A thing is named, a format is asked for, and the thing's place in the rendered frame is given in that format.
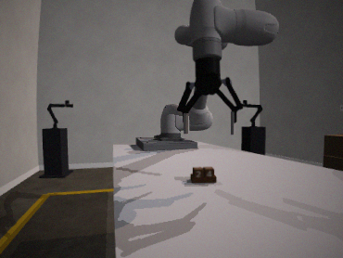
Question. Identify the brown wooden tray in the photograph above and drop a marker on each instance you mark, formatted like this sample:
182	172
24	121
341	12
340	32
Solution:
203	179

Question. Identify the small brown cube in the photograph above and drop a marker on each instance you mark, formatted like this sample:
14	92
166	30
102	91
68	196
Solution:
208	172
197	172

